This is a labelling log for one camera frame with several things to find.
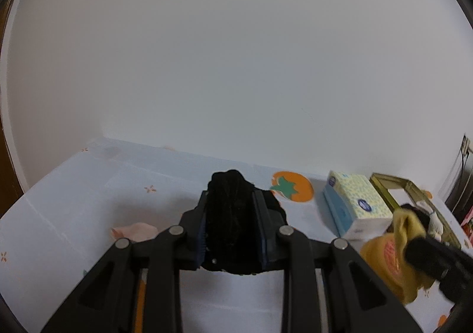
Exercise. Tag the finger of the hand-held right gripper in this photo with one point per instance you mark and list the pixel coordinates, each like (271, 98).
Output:
(425, 253)

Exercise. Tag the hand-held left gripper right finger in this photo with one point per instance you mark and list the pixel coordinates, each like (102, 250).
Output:
(261, 229)

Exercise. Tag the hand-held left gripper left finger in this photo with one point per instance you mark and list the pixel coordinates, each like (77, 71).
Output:
(201, 244)

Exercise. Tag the black beaded cloth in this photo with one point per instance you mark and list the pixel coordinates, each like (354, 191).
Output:
(229, 214)

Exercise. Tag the yellow sock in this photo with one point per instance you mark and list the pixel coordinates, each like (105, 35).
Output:
(404, 224)

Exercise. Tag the gold tin box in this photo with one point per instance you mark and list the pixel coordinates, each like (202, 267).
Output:
(391, 180)

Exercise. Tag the round yellow container pink lid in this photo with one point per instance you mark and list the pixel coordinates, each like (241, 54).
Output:
(380, 253)

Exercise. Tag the dotted tissue pack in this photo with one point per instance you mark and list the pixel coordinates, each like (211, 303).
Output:
(354, 203)

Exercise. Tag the white persimmon print tablecloth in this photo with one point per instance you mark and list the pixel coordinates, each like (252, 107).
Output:
(92, 192)

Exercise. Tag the brown wooden door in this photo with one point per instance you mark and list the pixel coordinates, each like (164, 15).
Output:
(5, 133)

